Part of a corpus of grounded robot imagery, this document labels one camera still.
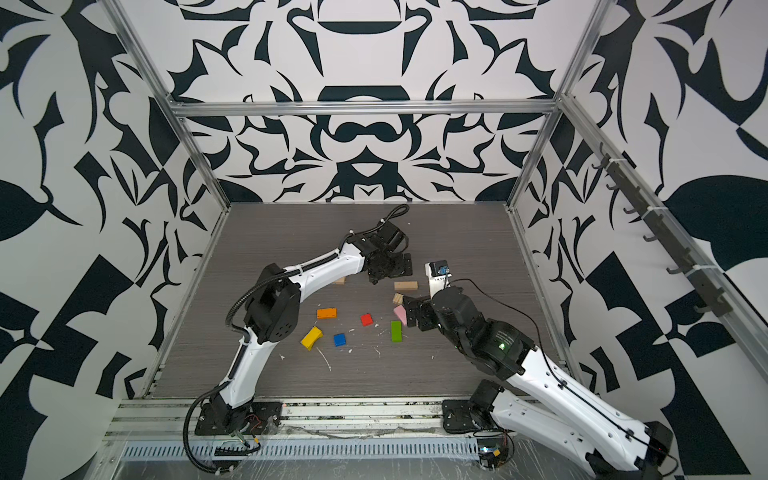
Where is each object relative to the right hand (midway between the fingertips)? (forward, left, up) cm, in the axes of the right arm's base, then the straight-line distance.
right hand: (420, 294), depth 71 cm
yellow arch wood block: (-2, +29, -20) cm, 35 cm away
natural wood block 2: (0, +18, +7) cm, 19 cm away
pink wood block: (+6, +4, -22) cm, 23 cm away
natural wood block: (+14, +2, -21) cm, 25 cm away
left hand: (+17, +2, -14) cm, 22 cm away
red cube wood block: (+4, +14, -23) cm, 28 cm away
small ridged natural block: (+10, +5, -21) cm, 24 cm away
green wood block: (0, +6, -22) cm, 23 cm away
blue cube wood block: (-2, +22, -23) cm, 31 cm away
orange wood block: (+5, +26, -19) cm, 33 cm away
